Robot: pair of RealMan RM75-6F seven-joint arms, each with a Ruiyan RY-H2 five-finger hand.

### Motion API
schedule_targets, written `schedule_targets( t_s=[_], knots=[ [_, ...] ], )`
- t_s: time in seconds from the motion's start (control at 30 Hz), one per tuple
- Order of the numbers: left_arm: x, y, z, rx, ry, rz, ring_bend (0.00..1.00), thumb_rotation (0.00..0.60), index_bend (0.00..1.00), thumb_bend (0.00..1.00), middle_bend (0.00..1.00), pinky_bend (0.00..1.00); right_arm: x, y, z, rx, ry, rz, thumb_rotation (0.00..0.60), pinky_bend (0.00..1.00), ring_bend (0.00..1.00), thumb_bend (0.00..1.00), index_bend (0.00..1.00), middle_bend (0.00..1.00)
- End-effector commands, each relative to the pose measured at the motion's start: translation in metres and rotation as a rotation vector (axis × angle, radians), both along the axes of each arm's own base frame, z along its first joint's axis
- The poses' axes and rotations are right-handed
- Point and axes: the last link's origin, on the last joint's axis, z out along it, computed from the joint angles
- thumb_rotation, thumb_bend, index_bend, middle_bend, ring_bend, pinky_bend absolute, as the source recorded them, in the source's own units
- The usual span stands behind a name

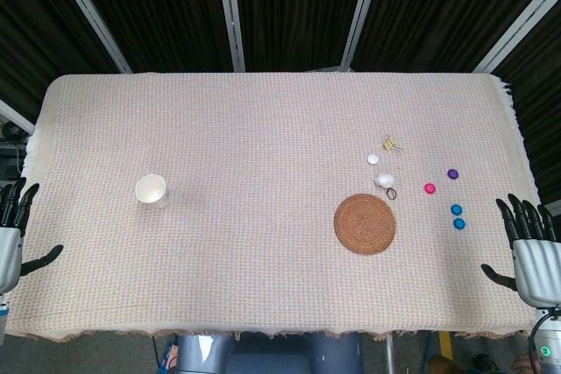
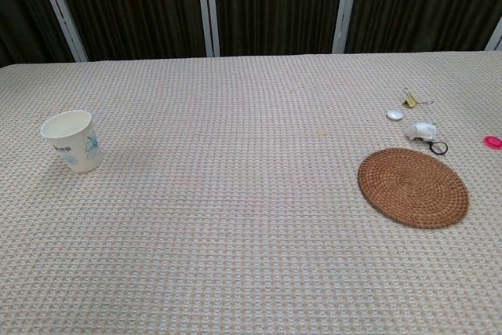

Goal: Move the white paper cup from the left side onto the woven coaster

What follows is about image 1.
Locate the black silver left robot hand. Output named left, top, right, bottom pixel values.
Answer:
left=0, top=177, right=65, bottom=294

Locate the silver table leg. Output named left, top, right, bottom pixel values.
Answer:
left=383, top=333, right=396, bottom=374

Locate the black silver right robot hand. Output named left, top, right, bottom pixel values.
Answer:
left=480, top=193, right=561, bottom=307

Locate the grey robot torso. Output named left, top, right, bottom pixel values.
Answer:
left=174, top=332, right=365, bottom=374

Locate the brown woven round coaster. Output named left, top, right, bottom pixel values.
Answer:
left=333, top=193, right=397, bottom=256

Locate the beige woven tablecloth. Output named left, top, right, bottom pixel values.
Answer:
left=4, top=71, right=543, bottom=343

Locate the blue printed package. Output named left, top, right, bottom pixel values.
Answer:
left=159, top=337, right=181, bottom=374

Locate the silver frame post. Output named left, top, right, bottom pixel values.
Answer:
left=339, top=0, right=387, bottom=72
left=46, top=0, right=133, bottom=74
left=472, top=0, right=561, bottom=74
left=0, top=99, right=36, bottom=135
left=214, top=0, right=246, bottom=74

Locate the white cup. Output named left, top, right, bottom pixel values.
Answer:
left=134, top=173, right=171, bottom=210

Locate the brown shoe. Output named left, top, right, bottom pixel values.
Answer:
left=428, top=353, right=466, bottom=374

